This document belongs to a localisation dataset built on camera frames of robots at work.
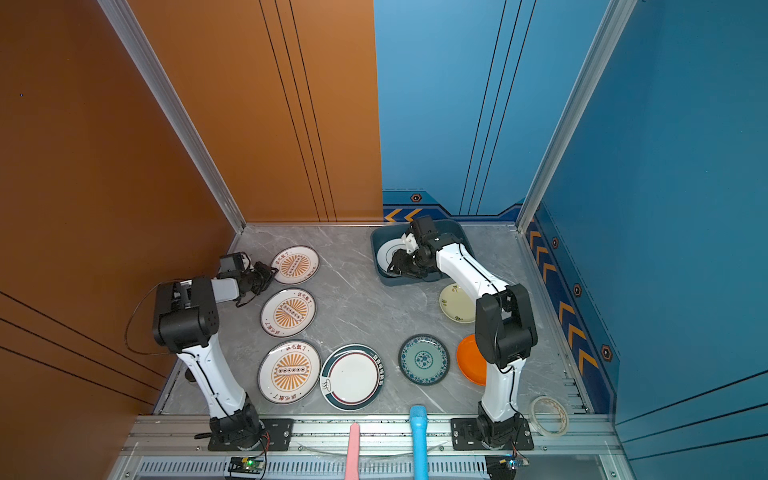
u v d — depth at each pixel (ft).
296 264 3.54
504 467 2.31
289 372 2.72
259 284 3.06
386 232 3.70
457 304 3.21
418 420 2.39
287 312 3.11
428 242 2.21
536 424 2.43
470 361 2.81
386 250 3.59
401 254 2.65
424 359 2.80
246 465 2.32
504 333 1.68
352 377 2.68
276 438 2.42
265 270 3.11
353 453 2.34
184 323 1.79
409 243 2.78
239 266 2.85
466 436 2.38
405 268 2.63
